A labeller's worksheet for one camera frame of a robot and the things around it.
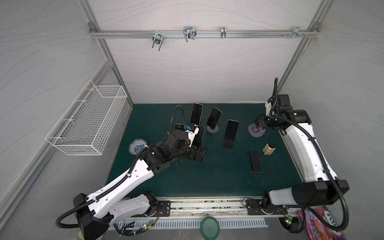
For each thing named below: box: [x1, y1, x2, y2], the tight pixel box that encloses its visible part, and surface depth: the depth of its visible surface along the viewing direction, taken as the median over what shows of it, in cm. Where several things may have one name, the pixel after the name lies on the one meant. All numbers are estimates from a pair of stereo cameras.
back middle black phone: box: [206, 107, 222, 129], surface depth 99 cm
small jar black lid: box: [262, 142, 276, 156], surface depth 90 cm
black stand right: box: [222, 139, 234, 151], surface depth 98 cm
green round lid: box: [200, 216, 221, 240], surface depth 62 cm
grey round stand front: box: [248, 123, 267, 138], surface depth 81 cm
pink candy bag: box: [297, 206, 345, 240], surface depth 67 cm
